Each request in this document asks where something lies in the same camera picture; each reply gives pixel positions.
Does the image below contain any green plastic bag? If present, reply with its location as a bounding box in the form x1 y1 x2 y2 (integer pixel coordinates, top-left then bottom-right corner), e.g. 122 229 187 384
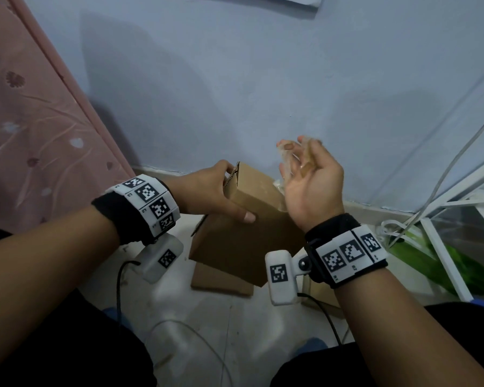
387 233 484 297

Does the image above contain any person's right hand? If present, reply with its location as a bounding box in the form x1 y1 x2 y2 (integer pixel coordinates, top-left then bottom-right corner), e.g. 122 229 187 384
276 135 346 233

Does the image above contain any black left camera cable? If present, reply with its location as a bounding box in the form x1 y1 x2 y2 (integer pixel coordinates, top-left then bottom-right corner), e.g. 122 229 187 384
116 260 142 331

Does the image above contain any clear packing tape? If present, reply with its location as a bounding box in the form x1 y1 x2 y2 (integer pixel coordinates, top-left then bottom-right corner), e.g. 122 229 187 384
277 137 325 214

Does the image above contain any white floor cable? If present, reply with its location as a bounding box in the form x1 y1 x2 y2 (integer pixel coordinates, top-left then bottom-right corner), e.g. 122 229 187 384
144 319 234 387

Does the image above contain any white metal rack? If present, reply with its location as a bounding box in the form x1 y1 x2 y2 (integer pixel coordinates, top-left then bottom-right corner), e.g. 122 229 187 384
407 153 484 303

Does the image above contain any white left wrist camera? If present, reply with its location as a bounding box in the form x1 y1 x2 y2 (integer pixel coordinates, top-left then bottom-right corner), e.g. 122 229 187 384
135 233 184 285

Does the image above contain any thin grey wall cable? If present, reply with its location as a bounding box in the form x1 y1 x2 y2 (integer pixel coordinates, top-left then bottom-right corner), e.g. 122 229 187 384
340 106 484 345

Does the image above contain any person's left forearm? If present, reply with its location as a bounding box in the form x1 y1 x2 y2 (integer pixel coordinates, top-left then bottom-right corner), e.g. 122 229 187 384
0 205 121 375

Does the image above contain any black right camera cable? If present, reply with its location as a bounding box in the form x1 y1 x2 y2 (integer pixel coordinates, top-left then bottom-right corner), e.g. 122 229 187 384
297 292 344 346

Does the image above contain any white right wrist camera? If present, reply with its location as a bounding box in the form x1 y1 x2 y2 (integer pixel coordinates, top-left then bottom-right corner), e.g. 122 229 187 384
265 249 311 307

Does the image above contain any wrist marker band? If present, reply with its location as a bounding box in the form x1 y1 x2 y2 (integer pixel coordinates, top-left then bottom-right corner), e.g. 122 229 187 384
91 174 181 246
304 213 389 290

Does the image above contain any person's right forearm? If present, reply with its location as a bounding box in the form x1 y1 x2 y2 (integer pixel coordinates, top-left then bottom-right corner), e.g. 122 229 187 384
334 268 484 387

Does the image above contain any person's left hand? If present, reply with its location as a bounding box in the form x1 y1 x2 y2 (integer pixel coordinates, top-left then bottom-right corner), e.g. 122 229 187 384
167 159 257 224

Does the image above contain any taped brown cardboard box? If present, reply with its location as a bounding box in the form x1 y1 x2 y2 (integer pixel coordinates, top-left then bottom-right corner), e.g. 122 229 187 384
190 261 255 297

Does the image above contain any person's right blue shoe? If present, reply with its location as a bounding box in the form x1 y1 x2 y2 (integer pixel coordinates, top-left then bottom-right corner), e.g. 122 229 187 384
292 337 328 357

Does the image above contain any right wrist marker band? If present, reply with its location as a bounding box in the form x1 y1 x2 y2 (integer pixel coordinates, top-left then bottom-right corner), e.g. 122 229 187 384
304 213 389 290

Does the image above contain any left wrist marker band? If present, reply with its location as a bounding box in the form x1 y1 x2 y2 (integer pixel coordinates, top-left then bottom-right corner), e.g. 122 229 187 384
91 174 181 246

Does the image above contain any pink floral bedsheet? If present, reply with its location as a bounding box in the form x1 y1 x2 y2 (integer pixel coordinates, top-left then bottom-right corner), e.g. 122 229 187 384
0 0 136 234

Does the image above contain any coiled white cable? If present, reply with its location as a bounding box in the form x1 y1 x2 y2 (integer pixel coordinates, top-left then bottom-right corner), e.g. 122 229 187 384
379 219 418 242

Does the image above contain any black camera cable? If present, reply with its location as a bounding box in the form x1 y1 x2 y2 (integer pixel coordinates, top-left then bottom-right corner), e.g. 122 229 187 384
297 292 344 346
116 260 142 331

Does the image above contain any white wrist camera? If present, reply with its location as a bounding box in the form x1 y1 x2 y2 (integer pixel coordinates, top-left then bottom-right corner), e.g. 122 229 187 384
265 249 311 307
135 233 184 285

